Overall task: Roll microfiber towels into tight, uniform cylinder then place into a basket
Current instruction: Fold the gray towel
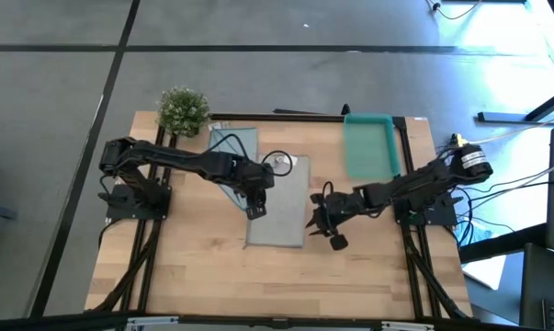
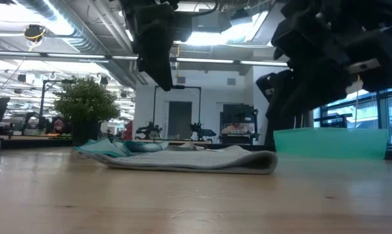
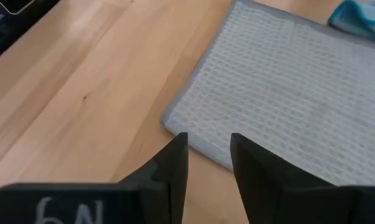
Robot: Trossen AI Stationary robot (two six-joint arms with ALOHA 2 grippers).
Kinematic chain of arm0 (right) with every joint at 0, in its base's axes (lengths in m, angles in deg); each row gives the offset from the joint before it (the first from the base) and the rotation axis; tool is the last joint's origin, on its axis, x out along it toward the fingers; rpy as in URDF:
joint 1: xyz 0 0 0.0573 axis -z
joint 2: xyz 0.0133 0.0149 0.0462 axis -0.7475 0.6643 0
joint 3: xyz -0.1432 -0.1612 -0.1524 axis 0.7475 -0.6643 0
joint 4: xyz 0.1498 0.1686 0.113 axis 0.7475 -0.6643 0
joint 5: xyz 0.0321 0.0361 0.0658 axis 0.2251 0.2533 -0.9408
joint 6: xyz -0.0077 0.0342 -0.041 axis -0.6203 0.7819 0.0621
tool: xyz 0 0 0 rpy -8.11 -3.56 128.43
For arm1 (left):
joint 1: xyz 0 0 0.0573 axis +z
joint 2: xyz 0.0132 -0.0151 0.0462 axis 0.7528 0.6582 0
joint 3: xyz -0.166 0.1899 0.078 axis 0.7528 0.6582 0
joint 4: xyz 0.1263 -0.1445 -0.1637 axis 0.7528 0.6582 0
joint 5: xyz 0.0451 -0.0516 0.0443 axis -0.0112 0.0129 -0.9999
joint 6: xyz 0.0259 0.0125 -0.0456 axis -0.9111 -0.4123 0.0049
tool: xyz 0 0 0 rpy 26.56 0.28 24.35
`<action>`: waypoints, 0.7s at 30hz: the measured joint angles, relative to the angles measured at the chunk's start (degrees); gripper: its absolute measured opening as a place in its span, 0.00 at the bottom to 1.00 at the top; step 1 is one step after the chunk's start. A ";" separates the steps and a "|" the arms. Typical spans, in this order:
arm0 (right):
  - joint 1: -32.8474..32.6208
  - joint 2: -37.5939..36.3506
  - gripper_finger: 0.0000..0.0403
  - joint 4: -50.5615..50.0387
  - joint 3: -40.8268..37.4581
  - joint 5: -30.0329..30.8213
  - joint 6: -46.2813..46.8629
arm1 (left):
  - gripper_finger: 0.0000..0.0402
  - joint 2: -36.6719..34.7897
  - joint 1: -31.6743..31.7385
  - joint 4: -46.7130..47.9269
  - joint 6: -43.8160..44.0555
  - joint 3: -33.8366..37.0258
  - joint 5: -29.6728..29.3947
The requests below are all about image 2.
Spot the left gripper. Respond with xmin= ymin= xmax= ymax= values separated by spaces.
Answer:
xmin=121 ymin=0 xmax=179 ymax=92

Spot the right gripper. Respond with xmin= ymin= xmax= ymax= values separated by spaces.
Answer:
xmin=267 ymin=12 xmax=392 ymax=120

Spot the blue microfiber towel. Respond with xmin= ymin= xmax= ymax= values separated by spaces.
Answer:
xmin=75 ymin=138 xmax=169 ymax=159

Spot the grey microfiber towel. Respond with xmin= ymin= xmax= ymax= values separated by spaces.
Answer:
xmin=81 ymin=145 xmax=278 ymax=176

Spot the green plastic basket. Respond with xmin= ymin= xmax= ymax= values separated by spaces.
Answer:
xmin=273 ymin=127 xmax=389 ymax=160

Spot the black equipment rack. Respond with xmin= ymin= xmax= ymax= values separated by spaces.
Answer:
xmin=218 ymin=103 xmax=260 ymax=146

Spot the long ceiling light bar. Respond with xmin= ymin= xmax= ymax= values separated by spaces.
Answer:
xmin=0 ymin=50 xmax=289 ymax=68

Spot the grey door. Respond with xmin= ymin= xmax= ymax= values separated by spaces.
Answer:
xmin=167 ymin=101 xmax=193 ymax=140

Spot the person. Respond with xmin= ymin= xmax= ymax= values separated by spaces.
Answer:
xmin=221 ymin=122 xmax=249 ymax=136
xmin=51 ymin=116 xmax=68 ymax=136

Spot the green potted plant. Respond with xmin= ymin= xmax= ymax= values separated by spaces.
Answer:
xmin=54 ymin=76 xmax=120 ymax=146

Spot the black background robot frame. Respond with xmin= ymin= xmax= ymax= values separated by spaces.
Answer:
xmin=39 ymin=79 xmax=78 ymax=126
xmin=152 ymin=84 xmax=202 ymax=141

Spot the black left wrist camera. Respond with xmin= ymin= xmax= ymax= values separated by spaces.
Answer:
xmin=174 ymin=12 xmax=194 ymax=43

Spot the window with dark frame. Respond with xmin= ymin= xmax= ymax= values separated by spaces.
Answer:
xmin=312 ymin=83 xmax=392 ymax=146

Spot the silver ventilation duct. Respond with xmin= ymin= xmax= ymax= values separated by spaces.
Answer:
xmin=16 ymin=0 xmax=144 ymax=85

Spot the black ceiling camera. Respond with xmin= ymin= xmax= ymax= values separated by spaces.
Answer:
xmin=23 ymin=24 xmax=47 ymax=42

